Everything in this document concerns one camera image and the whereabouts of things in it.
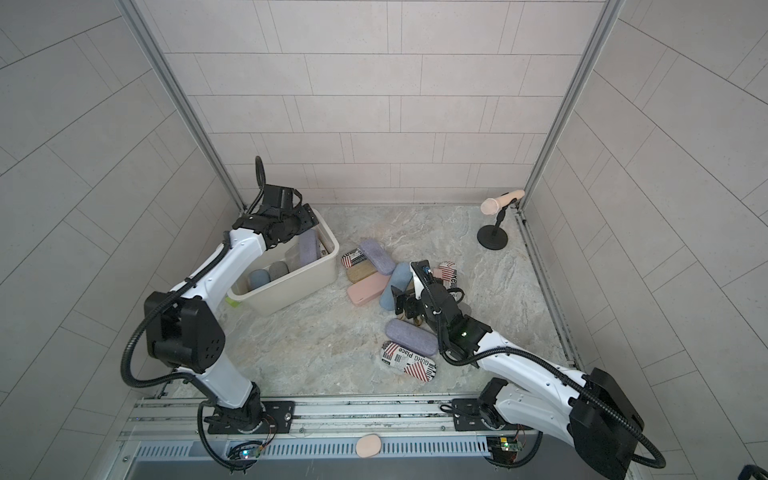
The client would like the grey rectangular fabric case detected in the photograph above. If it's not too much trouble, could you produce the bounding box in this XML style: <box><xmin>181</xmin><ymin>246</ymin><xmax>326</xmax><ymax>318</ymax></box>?
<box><xmin>284</xmin><ymin>246</ymin><xmax>301</xmax><ymax>272</ymax></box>

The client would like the lilac case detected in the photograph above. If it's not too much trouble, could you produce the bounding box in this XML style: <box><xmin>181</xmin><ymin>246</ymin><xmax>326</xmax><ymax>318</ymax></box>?
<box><xmin>298</xmin><ymin>229</ymin><xmax>320</xmax><ymax>267</ymax></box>

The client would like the light blue case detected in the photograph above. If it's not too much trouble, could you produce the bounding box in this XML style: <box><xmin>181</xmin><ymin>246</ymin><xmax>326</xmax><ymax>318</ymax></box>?
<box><xmin>379</xmin><ymin>262</ymin><xmax>413</xmax><ymax>312</ymax></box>

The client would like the dark grey oval case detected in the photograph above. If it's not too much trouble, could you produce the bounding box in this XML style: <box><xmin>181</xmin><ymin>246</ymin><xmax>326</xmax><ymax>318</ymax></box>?
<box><xmin>268</xmin><ymin>261</ymin><xmax>290</xmax><ymax>281</ymax></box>

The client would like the blue oval case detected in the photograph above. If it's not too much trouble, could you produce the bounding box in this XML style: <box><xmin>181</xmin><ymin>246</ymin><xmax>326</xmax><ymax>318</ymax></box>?
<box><xmin>247</xmin><ymin>269</ymin><xmax>271</xmax><ymax>291</ymax></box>

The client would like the purple case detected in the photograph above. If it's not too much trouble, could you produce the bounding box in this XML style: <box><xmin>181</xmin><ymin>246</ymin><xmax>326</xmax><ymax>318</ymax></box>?
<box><xmin>359</xmin><ymin>239</ymin><xmax>396</xmax><ymax>276</ymax></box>
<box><xmin>385</xmin><ymin>319</ymin><xmax>439</xmax><ymax>357</ymax></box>

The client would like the pink case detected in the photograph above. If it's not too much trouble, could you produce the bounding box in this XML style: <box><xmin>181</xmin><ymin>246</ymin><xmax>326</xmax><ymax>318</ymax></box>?
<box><xmin>347</xmin><ymin>273</ymin><xmax>390</xmax><ymax>306</ymax></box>

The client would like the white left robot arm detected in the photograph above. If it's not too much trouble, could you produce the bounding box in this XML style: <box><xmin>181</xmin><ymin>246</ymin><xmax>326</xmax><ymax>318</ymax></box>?
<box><xmin>120</xmin><ymin>184</ymin><xmax>318</xmax><ymax>433</ymax></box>

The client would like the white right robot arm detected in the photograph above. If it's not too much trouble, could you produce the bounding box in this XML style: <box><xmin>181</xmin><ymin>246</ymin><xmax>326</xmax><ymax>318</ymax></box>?
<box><xmin>393</xmin><ymin>260</ymin><xmax>667</xmax><ymax>479</ymax></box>

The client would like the cream plastic storage box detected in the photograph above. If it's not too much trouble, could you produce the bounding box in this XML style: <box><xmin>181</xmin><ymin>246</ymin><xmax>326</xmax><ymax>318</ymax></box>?
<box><xmin>225</xmin><ymin>212</ymin><xmax>340</xmax><ymax>316</ymax></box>

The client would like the flag print case right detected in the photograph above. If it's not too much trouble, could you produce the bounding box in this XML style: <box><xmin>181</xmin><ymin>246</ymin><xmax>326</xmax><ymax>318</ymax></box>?
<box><xmin>432</xmin><ymin>261</ymin><xmax>458</xmax><ymax>289</ymax></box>

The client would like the flag print case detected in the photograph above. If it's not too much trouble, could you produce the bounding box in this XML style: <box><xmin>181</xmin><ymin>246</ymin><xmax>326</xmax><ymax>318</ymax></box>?
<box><xmin>340</xmin><ymin>248</ymin><xmax>367</xmax><ymax>269</ymax></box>
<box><xmin>432</xmin><ymin>261</ymin><xmax>458</xmax><ymax>289</ymax></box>

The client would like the flag newspaper case front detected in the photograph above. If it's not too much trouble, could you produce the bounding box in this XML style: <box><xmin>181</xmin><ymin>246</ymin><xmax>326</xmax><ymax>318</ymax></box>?
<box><xmin>381</xmin><ymin>340</ymin><xmax>437</xmax><ymax>383</ymax></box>

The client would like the tan case upper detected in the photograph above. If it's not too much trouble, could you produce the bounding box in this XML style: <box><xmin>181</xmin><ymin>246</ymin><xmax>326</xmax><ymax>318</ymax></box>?
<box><xmin>346</xmin><ymin>260</ymin><xmax>378</xmax><ymax>283</ymax></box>

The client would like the flag print case upper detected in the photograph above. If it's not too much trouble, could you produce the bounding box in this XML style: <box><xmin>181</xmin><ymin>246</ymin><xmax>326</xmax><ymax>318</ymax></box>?
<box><xmin>340</xmin><ymin>248</ymin><xmax>367</xmax><ymax>269</ymax></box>

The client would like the pink microphone on black stand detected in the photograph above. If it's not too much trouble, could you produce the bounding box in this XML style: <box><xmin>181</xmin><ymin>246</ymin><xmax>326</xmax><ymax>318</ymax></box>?
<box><xmin>477</xmin><ymin>190</ymin><xmax>526</xmax><ymax>251</ymax></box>

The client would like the right circuit board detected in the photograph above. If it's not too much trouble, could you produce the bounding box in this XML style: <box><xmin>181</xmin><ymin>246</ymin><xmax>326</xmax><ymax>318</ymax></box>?
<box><xmin>486</xmin><ymin>436</ymin><xmax>524</xmax><ymax>464</ymax></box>

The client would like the circuit board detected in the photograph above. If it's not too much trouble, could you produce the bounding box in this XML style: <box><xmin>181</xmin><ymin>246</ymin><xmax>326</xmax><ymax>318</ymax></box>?
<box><xmin>227</xmin><ymin>441</ymin><xmax>264</xmax><ymax>462</ymax></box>
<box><xmin>486</xmin><ymin>436</ymin><xmax>524</xmax><ymax>464</ymax></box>

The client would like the left circuit board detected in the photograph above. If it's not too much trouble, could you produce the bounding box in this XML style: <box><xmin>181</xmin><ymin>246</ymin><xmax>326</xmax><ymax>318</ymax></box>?
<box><xmin>227</xmin><ymin>441</ymin><xmax>264</xmax><ymax>462</ymax></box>

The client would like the pink oval pad on rail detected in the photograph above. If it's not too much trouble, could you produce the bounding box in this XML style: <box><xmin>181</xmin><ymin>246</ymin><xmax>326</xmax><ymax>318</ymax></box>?
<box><xmin>355</xmin><ymin>434</ymin><xmax>383</xmax><ymax>459</ymax></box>

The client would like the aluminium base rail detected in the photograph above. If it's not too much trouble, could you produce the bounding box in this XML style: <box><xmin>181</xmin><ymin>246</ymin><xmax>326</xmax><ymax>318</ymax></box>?
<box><xmin>116</xmin><ymin>392</ymin><xmax>601</xmax><ymax>442</ymax></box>

